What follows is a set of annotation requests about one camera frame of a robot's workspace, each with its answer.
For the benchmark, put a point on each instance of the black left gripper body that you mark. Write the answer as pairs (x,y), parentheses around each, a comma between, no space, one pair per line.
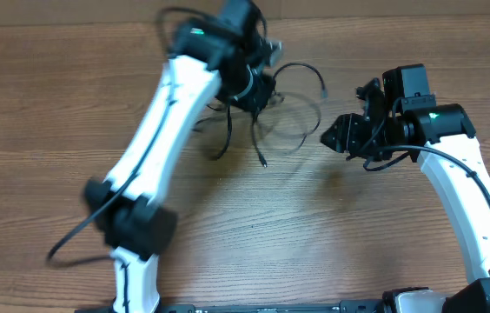
(261,92)

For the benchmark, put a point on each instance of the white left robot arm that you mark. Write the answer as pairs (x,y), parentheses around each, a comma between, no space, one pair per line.
(212,57)

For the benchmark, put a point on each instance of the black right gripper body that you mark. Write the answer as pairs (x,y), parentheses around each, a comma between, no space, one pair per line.
(354,135)

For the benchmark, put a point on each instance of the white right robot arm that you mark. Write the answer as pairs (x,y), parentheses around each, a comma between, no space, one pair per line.
(401,119)

